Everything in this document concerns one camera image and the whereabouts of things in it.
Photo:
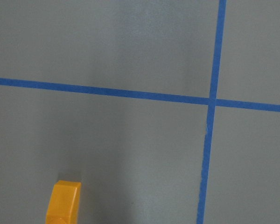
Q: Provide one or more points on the orange trapezoid block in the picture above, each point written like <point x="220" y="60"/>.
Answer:
<point x="64" y="203"/>

